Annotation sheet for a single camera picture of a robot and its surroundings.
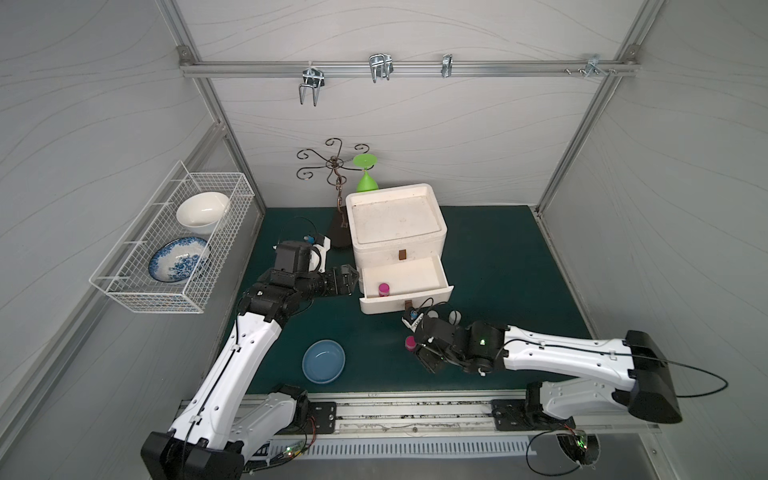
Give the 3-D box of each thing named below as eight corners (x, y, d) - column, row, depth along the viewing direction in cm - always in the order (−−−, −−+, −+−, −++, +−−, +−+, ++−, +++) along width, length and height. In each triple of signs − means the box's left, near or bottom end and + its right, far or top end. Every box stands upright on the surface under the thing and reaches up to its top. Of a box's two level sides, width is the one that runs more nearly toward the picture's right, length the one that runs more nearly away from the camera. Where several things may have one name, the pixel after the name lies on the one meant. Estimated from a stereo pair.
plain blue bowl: (301, 383, 80) (298, 380, 77) (308, 343, 87) (306, 339, 84) (343, 383, 80) (341, 380, 77) (347, 343, 87) (345, 339, 84)
